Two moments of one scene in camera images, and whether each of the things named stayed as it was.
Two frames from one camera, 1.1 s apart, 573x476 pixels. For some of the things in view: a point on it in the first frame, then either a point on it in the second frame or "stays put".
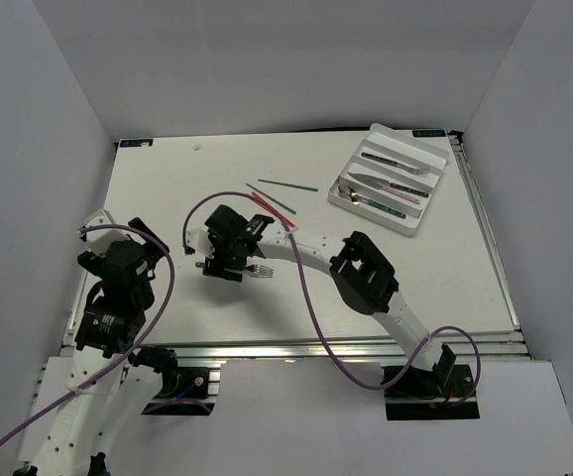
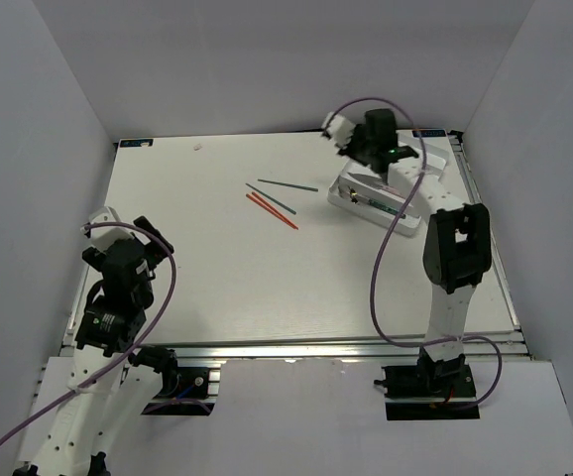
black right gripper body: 225,254 → 358,149
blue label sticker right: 428,133 stays put
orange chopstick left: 271,210 stays put
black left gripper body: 91,261 stays put
